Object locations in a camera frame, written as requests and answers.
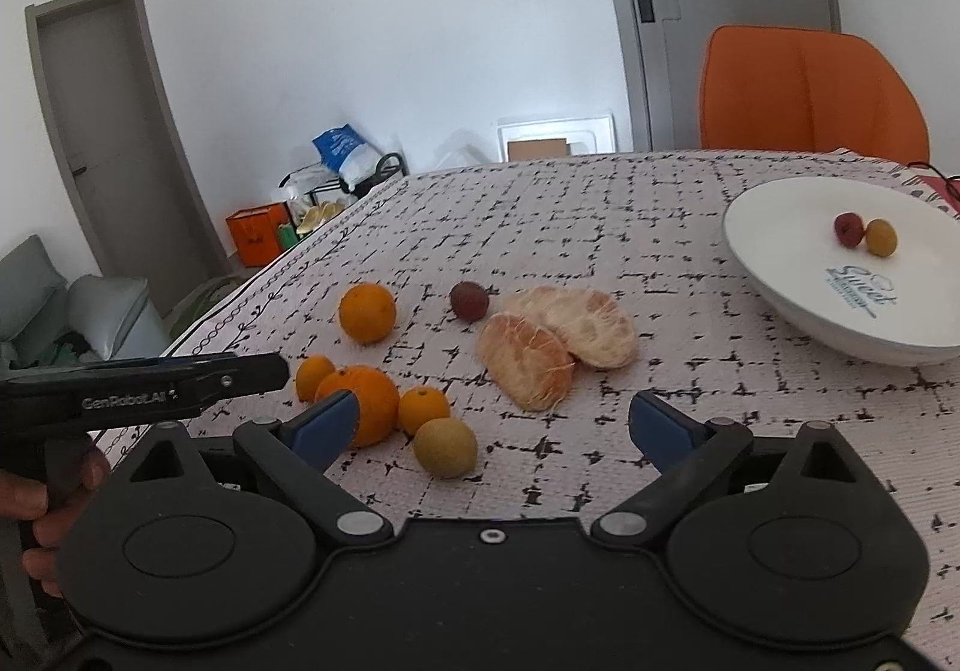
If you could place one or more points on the small orange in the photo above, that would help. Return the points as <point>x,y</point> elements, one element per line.
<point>315,377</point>
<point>424,410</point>

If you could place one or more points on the white plastic bag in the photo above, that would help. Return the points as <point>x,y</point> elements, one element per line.
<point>304,184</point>

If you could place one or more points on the patterned tablecloth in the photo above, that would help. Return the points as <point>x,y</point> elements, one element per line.
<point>600,221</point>

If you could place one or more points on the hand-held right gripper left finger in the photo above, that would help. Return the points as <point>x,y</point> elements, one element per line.
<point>328,430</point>

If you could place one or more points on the white foam tray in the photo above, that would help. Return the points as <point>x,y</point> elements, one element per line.
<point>555,125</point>

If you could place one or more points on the white plate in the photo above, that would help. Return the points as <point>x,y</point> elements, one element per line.
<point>795,266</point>

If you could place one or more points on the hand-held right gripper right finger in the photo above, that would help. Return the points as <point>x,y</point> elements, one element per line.
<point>660,433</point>

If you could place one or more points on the black rack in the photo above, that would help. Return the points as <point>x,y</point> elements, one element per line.
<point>390,167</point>

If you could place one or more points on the person's left hand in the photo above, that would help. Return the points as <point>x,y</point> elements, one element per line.
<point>30,495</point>

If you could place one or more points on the peeled pomelo piece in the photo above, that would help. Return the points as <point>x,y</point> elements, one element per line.
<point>525,362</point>
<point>592,330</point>

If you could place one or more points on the cardboard box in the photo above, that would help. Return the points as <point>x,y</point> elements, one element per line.
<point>537,149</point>

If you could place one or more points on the small red fruit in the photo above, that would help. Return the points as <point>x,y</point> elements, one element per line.
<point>848,226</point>

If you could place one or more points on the large orange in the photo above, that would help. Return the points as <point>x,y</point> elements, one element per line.
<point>371,409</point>
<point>367,313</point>

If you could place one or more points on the golden yellow round fruit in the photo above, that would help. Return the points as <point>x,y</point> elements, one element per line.
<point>881,237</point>

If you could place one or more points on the grey brown door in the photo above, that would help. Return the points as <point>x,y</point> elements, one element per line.
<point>112,131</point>

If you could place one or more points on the green box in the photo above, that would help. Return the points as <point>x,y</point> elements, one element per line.
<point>287,236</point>

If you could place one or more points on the orange box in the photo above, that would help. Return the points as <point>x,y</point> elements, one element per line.
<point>257,235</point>

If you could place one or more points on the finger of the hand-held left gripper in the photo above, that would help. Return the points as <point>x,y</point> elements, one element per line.
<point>240,375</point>

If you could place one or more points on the olive yellow round fruit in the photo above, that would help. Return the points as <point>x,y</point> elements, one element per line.
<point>446,447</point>

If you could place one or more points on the blue plastic bag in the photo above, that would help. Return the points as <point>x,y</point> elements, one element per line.
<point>341,150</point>

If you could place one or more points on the orange chair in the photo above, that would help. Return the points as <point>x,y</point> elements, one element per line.
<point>810,94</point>

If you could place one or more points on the yellow slippers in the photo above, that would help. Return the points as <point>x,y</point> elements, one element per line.
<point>319,217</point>

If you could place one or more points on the dark red round fruit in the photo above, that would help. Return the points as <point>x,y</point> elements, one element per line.
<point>469,301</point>

